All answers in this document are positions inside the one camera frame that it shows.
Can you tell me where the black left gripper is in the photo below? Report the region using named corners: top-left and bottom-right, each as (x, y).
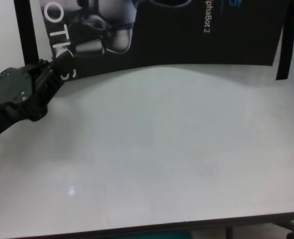
top-left (0, 55), bottom-right (74, 144)

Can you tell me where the black robot poster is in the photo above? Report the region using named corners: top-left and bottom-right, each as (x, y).
top-left (38, 0), bottom-right (294, 82)

